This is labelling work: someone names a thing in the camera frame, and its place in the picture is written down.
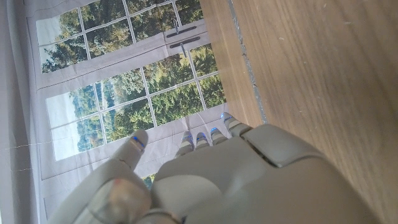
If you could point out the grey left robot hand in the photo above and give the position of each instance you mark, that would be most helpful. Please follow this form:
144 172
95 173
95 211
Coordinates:
248 180

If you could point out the grey tape outline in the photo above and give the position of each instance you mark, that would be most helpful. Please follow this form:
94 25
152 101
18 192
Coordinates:
248 67

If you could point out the printed window forest backdrop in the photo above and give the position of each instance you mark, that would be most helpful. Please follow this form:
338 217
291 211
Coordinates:
124 77

